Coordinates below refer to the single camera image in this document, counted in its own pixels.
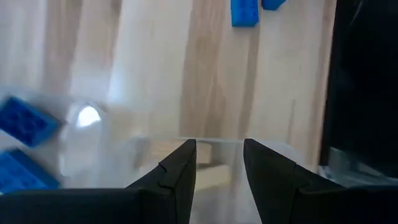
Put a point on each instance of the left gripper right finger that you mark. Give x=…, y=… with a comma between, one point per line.
x=280, y=193

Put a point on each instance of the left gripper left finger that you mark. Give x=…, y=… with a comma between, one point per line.
x=168, y=199

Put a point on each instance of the small blue toy brick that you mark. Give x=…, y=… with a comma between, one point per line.
x=18, y=174

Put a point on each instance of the large blue toy brick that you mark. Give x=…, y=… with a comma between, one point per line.
x=272, y=3
x=245, y=12

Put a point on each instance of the plain wooden block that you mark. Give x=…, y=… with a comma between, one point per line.
x=168, y=149
x=213, y=177

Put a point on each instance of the clear plastic bin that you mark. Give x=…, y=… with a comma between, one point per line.
x=93, y=158

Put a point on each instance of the black surface beside table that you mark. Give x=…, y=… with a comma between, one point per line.
x=363, y=77

